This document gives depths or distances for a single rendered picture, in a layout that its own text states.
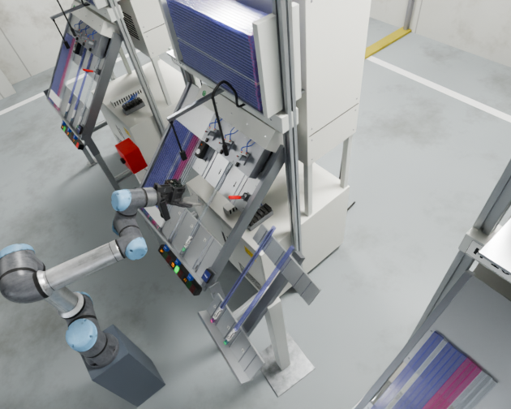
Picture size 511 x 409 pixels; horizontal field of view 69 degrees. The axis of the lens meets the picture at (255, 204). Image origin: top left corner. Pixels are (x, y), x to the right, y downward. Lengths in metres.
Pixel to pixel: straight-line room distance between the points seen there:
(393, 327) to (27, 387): 2.17
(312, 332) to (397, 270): 0.68
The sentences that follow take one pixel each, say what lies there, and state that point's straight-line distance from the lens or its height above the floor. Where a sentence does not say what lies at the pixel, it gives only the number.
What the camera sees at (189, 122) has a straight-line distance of 1.88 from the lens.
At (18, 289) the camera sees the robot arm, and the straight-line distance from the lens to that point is 1.45.
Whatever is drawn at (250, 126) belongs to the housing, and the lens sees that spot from 1.50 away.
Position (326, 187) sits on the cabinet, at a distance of 2.09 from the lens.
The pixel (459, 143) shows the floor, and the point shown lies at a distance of 3.46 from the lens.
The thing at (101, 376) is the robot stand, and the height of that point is 0.52.
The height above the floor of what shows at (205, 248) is 0.80.
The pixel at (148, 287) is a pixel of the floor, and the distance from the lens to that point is 2.66.
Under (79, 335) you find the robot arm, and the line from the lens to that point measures 1.75.
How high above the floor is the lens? 2.18
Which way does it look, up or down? 50 degrees down
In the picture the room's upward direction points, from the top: 11 degrees counter-clockwise
